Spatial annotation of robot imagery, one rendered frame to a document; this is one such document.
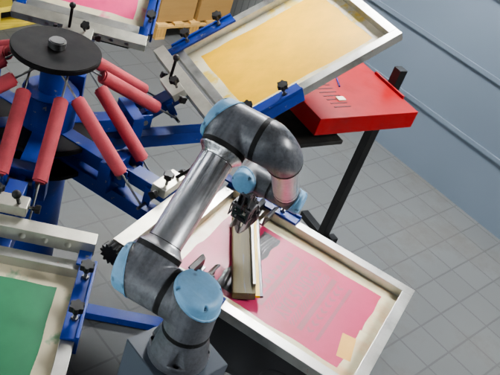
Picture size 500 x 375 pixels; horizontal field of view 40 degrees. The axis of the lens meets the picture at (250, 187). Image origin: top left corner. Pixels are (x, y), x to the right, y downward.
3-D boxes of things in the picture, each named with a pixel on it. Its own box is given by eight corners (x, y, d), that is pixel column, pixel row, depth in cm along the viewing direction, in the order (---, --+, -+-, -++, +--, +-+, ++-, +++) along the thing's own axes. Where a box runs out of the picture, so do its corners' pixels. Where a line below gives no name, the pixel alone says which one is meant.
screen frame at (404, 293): (411, 297, 247) (415, 290, 245) (352, 405, 202) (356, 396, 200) (228, 188, 267) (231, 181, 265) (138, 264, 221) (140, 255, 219)
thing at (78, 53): (84, 303, 326) (139, 50, 248) (22, 353, 295) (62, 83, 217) (20, 258, 336) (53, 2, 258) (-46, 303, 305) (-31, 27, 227)
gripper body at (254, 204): (225, 215, 224) (236, 186, 217) (239, 203, 231) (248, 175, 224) (245, 227, 222) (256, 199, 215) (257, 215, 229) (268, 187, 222)
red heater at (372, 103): (355, 79, 366) (364, 59, 359) (409, 129, 339) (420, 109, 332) (260, 82, 333) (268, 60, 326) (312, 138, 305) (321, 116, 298)
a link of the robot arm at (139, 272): (152, 314, 152) (275, 111, 163) (97, 280, 155) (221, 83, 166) (162, 319, 164) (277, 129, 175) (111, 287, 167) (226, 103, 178)
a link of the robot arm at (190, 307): (196, 354, 156) (211, 315, 148) (146, 324, 158) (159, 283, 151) (221, 322, 165) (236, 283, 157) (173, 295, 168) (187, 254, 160)
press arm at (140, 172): (175, 199, 246) (178, 188, 243) (166, 206, 241) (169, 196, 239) (137, 175, 250) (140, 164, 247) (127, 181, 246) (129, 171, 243)
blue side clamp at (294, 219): (295, 229, 261) (302, 216, 257) (290, 236, 257) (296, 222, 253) (230, 190, 268) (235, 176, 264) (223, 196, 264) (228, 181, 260)
